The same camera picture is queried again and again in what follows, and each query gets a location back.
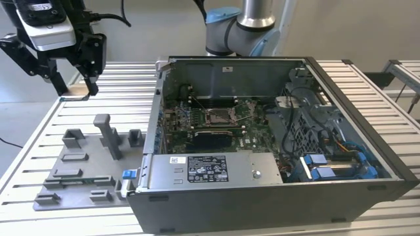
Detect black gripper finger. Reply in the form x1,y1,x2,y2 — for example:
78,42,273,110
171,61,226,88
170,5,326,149
0,33,69,97
71,31,109,97

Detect silver square CPU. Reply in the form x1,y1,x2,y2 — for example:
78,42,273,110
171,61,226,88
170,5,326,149
61,94,90,102

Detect CPU socket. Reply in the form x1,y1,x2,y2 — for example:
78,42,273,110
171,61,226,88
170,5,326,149
206,108,238,126

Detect thin metal locking lever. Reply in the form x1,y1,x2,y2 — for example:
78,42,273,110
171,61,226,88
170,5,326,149
193,96,210,111

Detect grey parts rack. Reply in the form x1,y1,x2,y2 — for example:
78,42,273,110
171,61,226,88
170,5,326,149
33,113,149,212

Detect hard disk in blue carrier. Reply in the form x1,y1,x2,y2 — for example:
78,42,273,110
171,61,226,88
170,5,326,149
303,154,330,166
310,166,338,182
115,168,139,199

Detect black graphics card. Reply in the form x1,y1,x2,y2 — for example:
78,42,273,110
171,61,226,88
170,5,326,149
190,130,237,151

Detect silver power supply unit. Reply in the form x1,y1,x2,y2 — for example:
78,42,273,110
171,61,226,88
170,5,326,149
145,152,286,190

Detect metal socket cover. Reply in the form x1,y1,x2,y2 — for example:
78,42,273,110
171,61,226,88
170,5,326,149
229,102,259,123

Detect white upright pole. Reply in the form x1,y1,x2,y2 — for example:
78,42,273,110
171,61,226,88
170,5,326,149
278,0,294,58

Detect green motherboard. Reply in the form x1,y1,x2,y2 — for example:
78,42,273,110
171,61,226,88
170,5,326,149
163,97,285,158

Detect grey blue drive cage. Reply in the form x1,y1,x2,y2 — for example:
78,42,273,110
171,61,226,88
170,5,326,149
266,68,395,183

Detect black open PC case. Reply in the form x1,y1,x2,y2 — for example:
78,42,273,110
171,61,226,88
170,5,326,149
126,56,420,234

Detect black camera cable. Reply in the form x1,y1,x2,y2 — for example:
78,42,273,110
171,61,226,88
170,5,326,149
85,0,133,28

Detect black floor cable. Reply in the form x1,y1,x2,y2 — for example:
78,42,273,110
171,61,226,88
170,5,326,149
0,137,25,148

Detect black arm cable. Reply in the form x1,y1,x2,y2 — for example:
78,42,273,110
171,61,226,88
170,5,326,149
193,0,210,24

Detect silver metal bracket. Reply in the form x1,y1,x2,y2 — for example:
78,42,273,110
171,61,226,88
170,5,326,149
275,96,299,109

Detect black wire inside case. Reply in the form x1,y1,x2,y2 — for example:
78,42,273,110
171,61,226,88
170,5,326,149
282,87,325,156

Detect blue wire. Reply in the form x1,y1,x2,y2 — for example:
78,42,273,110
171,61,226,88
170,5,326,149
341,139,367,154

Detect aluminium rail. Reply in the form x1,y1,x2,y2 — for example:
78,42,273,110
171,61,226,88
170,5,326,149
382,59,420,92

